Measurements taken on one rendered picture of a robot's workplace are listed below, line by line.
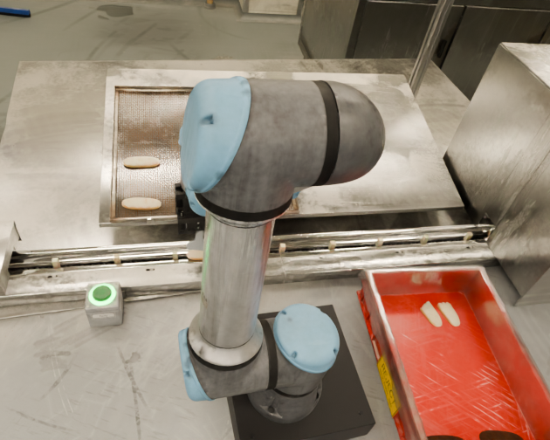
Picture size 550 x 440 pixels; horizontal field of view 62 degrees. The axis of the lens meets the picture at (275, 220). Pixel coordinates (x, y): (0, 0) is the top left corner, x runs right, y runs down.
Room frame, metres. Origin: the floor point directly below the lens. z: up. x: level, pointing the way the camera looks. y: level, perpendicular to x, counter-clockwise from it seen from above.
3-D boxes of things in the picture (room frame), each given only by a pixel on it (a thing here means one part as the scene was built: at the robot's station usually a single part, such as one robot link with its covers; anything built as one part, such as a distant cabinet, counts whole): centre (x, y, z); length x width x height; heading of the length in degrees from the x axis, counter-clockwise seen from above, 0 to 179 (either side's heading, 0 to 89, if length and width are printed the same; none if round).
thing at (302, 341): (0.40, -0.08, 1.06); 0.13 x 0.12 x 0.14; 111
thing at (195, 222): (0.73, 0.18, 1.03); 0.09 x 0.08 x 0.12; 111
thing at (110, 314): (0.54, 0.35, 0.84); 0.08 x 0.08 x 0.11; 18
